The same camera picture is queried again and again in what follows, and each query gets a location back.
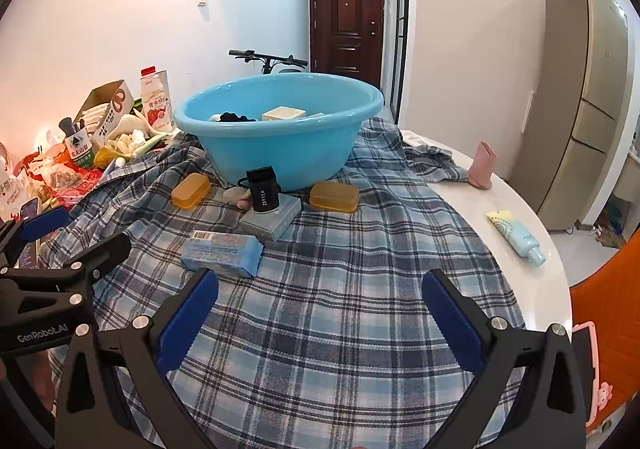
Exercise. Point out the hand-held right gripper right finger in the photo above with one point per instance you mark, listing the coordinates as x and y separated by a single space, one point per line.
455 324

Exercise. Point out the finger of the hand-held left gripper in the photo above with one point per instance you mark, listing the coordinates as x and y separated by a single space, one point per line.
45 224
107 251

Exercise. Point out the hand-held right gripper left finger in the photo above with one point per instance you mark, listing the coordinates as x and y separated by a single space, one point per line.
185 321

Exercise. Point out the blue wipes packet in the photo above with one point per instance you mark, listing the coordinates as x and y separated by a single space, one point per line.
220 254

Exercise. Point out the orange soap box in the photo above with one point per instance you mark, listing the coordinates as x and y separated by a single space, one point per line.
334 197
190 191

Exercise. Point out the grey-blue printed box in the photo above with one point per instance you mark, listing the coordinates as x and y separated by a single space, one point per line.
270 228

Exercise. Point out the small black box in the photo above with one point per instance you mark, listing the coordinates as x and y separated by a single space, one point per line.
262 191

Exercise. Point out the blue plastic basin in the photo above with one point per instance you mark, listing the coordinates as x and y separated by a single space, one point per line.
280 154

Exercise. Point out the pile of snack bags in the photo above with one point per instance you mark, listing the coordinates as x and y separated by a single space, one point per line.
60 179

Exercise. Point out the green label water bottle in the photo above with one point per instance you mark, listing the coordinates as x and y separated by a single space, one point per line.
79 149

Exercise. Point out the light blue tube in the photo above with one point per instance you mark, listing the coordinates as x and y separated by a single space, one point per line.
517 239

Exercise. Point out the white crumpled bag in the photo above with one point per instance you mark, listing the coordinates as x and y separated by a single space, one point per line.
135 129

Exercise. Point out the blue plaid cloth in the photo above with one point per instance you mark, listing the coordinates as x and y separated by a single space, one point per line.
325 304

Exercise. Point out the small pink white object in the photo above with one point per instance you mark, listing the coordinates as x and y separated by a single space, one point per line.
235 196

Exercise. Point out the open cardboard box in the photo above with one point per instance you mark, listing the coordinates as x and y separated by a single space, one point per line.
112 104

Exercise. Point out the pink case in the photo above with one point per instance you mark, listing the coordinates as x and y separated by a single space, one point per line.
592 374

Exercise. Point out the red cap milk bottle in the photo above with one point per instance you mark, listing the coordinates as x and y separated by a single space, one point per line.
155 104

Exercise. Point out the orange chair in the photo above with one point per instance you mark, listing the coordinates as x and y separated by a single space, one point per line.
610 289

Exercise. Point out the pink cup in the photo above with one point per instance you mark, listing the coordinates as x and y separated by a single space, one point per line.
482 166

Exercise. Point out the black bumpy item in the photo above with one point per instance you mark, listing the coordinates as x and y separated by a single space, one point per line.
236 117

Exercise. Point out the white paper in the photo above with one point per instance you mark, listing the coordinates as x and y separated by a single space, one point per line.
420 139

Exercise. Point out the white square box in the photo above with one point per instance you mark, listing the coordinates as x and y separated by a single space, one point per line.
283 113

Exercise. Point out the beige refrigerator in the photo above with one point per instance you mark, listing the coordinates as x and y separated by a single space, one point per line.
575 104

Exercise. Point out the black bicycle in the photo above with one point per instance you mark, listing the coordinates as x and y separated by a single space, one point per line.
270 60

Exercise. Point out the black framed glass door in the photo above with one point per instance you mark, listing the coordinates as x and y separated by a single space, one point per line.
400 24

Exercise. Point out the brown door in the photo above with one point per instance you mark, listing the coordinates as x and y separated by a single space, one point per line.
345 24

